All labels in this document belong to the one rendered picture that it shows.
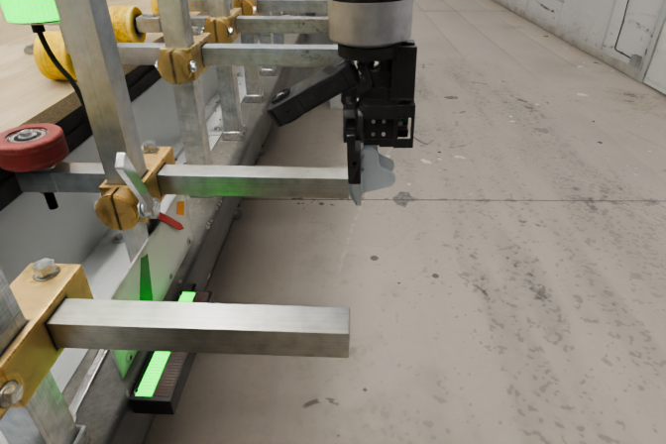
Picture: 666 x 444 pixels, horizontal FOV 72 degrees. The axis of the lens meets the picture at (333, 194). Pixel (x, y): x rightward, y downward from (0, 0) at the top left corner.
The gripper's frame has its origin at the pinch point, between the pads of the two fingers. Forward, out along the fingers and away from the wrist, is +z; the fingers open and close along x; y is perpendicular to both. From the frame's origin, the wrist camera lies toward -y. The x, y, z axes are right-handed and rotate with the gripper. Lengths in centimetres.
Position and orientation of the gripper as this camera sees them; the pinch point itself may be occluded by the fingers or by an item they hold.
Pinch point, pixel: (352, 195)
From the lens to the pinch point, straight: 61.6
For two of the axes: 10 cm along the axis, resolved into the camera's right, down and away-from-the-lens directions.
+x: 0.5, -5.1, 8.6
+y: 10.0, 0.0, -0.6
